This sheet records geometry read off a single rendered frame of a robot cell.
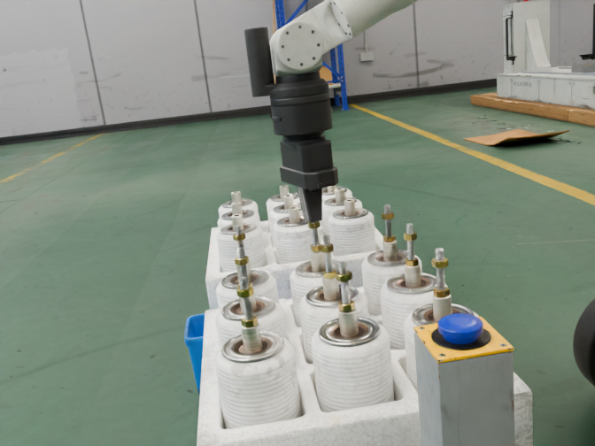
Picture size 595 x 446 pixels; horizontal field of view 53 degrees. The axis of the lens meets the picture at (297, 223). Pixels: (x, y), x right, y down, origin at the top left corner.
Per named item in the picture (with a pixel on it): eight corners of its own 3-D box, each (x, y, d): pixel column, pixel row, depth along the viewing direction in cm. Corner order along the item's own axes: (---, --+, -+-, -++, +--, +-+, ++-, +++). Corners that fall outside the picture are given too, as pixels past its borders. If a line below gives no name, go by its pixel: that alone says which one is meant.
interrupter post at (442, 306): (456, 321, 73) (455, 296, 73) (438, 325, 73) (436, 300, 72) (447, 314, 76) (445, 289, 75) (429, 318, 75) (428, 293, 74)
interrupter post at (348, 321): (358, 328, 74) (355, 304, 74) (360, 337, 72) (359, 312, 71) (338, 331, 74) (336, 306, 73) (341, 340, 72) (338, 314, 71)
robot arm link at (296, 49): (324, 98, 94) (316, 22, 91) (338, 103, 83) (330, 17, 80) (251, 107, 92) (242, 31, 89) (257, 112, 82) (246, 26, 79)
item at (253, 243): (270, 298, 134) (260, 220, 129) (274, 315, 125) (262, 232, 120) (227, 304, 133) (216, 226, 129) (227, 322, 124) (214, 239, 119)
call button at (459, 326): (473, 328, 58) (472, 309, 57) (490, 347, 54) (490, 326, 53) (432, 334, 57) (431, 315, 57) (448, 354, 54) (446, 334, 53)
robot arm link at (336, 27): (282, 78, 93) (356, 32, 93) (289, 79, 85) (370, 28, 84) (260, 41, 91) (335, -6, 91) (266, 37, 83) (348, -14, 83)
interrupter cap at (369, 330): (374, 318, 77) (374, 312, 77) (386, 344, 70) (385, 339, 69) (316, 325, 77) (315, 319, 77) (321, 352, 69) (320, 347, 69)
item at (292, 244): (322, 290, 135) (314, 213, 130) (329, 307, 126) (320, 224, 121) (280, 296, 134) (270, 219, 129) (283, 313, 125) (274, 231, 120)
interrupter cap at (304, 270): (300, 264, 100) (299, 259, 100) (344, 262, 99) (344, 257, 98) (291, 280, 93) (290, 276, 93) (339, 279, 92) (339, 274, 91)
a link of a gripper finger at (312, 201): (305, 222, 93) (300, 183, 91) (323, 219, 94) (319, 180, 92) (309, 225, 91) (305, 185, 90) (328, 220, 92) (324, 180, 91)
